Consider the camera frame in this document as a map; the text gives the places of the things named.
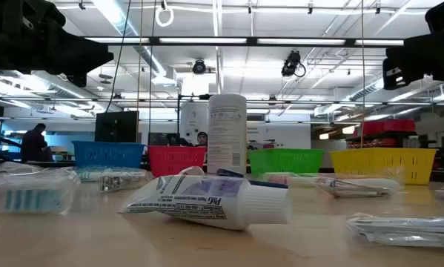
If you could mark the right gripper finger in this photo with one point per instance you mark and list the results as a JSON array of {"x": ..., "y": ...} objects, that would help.
[{"x": 403, "y": 63}]

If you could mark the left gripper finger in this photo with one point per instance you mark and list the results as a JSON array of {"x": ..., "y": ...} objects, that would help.
[{"x": 90, "y": 55}]

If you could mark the teal toothbrush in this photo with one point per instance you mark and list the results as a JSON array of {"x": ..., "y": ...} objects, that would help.
[{"x": 95, "y": 173}]

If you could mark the nail clipper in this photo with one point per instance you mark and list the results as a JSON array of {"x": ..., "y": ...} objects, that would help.
[
  {"x": 121, "y": 183},
  {"x": 351, "y": 189}
]

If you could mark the blue toothbrush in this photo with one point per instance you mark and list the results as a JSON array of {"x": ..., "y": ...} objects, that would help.
[{"x": 32, "y": 196}]

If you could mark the small white toothpaste tube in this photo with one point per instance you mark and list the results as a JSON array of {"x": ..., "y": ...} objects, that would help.
[{"x": 192, "y": 171}]

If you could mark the white purple toothpaste tube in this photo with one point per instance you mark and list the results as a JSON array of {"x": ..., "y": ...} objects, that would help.
[{"x": 207, "y": 200}]

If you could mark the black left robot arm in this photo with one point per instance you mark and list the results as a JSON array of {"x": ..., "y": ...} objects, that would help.
[{"x": 3, "y": 37}]

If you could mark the red storage bins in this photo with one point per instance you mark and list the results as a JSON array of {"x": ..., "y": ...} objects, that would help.
[{"x": 388, "y": 127}]

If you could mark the black monitor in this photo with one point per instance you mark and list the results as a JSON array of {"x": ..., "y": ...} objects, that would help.
[{"x": 116, "y": 126}]

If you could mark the dark storage shelf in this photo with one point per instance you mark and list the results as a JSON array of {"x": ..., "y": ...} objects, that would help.
[{"x": 392, "y": 141}]

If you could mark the person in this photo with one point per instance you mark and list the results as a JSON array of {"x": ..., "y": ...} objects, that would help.
[
  {"x": 34, "y": 144},
  {"x": 202, "y": 139}
]

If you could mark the blue plastic basket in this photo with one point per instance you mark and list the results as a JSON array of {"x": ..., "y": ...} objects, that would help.
[{"x": 106, "y": 155}]

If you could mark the yellow plastic basket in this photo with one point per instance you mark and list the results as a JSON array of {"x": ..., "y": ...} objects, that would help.
[{"x": 384, "y": 163}]

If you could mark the white panel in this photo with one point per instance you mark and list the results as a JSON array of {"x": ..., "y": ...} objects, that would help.
[{"x": 193, "y": 118}]

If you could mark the red plastic basket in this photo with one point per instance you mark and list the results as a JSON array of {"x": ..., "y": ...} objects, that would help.
[{"x": 173, "y": 159}]

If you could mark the black beam with light strips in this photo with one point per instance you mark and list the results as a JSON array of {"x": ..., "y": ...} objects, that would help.
[{"x": 251, "y": 41}]

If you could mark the green plastic basket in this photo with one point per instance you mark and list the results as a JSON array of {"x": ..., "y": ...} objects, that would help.
[{"x": 284, "y": 161}]

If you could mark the white wipes canister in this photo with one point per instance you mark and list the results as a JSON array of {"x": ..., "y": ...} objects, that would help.
[{"x": 227, "y": 130}]

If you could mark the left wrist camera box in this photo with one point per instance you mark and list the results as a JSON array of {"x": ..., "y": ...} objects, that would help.
[{"x": 43, "y": 13}]

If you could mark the black overhead camera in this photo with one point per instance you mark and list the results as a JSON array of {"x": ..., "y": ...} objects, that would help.
[{"x": 199, "y": 67}]

